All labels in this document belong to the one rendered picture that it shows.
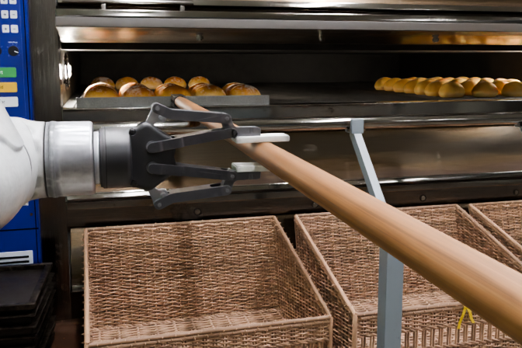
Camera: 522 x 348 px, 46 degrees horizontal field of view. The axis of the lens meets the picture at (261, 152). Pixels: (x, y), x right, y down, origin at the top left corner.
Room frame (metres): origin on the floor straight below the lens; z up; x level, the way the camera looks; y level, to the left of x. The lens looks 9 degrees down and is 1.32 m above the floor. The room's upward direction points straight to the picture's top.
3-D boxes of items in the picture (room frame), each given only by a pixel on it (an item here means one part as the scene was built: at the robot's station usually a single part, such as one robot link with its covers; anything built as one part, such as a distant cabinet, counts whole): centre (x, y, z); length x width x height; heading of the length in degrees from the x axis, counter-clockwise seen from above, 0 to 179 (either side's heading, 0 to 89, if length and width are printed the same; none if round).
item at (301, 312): (1.50, 0.16, 0.72); 0.56 x 0.49 x 0.28; 105
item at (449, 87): (2.47, -0.79, 1.21); 0.61 x 0.48 x 0.06; 14
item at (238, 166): (0.79, 0.00, 1.18); 0.07 x 0.03 x 0.01; 105
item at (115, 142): (0.75, 0.15, 1.20); 0.09 x 0.07 x 0.08; 105
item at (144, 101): (1.95, 0.28, 1.19); 0.55 x 0.36 x 0.03; 104
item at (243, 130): (0.78, 0.03, 1.23); 0.05 x 0.01 x 0.03; 105
